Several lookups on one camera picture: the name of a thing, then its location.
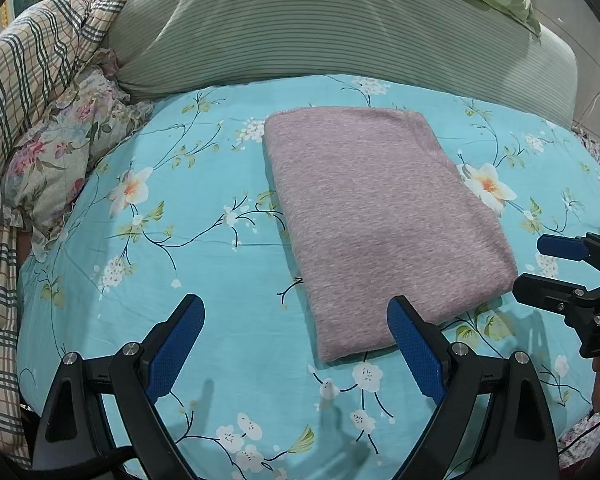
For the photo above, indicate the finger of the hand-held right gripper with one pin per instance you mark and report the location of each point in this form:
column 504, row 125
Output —
column 540, row 291
column 555, row 246

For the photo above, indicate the floral ruffled pillow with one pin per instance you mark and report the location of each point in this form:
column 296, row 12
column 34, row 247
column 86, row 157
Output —
column 60, row 160

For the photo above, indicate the blue floral bedsheet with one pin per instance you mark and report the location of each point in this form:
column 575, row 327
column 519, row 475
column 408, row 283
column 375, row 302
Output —
column 180, row 260

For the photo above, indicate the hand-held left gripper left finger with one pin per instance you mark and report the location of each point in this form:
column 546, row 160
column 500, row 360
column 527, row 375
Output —
column 175, row 355

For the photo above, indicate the green striped pillow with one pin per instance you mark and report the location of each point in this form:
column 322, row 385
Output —
column 280, row 25

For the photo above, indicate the pink knit garment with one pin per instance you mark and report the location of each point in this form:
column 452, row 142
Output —
column 370, row 210

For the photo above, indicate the plaid quilt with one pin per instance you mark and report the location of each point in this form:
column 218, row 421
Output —
column 10, row 85

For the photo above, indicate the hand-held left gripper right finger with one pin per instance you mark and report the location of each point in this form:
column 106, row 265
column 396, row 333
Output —
column 415, row 345

